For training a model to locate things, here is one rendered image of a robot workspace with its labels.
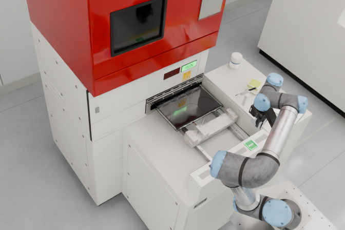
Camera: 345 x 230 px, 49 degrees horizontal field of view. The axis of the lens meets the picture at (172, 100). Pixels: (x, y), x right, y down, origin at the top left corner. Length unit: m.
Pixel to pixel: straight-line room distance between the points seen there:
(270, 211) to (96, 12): 1.15
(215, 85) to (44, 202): 1.51
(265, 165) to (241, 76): 1.14
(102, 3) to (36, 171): 1.86
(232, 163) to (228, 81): 1.04
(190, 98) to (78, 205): 1.18
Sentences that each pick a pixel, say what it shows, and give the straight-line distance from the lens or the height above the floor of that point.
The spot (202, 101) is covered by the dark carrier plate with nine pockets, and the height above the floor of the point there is 0.90.
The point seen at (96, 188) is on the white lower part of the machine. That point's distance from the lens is 2.63.
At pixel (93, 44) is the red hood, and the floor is 1.55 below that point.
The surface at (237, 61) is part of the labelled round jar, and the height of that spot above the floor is 1.04.
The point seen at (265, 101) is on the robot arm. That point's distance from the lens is 1.69.
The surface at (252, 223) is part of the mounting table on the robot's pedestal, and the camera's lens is 2.05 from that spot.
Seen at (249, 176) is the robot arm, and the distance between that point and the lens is 1.46.
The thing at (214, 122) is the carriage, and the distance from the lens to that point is 2.29.
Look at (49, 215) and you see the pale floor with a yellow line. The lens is 2.94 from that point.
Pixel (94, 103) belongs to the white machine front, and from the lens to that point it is 1.99.
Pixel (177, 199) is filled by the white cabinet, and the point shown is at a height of 0.78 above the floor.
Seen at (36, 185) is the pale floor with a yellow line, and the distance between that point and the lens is 3.08.
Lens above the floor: 2.58
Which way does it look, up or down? 46 degrees down
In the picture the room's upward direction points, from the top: 9 degrees clockwise
